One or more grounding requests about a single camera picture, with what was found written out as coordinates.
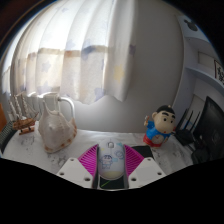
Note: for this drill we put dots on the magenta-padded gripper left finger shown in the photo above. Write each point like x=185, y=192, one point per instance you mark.
x=87, y=161

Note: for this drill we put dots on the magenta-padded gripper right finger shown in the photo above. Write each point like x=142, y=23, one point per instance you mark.
x=135, y=161

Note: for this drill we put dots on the white cartoon-print computer mouse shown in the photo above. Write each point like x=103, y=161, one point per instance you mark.
x=111, y=160

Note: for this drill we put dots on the cartoon boy figurine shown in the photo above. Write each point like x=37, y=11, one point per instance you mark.
x=160, y=130

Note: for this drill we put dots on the large white conch shell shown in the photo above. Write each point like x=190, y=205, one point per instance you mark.
x=56, y=133

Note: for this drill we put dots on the black router with antennas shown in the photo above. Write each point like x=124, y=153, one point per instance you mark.
x=185, y=135

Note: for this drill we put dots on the white cartoon-print tablecloth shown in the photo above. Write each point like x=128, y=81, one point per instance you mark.
x=30, y=148

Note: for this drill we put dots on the white radiator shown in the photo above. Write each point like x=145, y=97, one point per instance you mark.
x=65, y=103

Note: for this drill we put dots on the black box device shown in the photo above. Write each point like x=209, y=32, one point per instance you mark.
x=199, y=155

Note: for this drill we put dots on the wooden model sailing ship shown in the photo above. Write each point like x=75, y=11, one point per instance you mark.
x=25, y=124

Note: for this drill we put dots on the black computer monitor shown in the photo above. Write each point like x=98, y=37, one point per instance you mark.
x=213, y=130

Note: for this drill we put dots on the orange wooden chair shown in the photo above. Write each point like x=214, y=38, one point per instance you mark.
x=2, y=118

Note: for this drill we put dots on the white star-print curtain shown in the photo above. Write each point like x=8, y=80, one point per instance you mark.
x=73, y=46

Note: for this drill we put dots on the white wall shelf unit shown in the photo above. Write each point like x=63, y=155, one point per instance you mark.
x=196, y=66

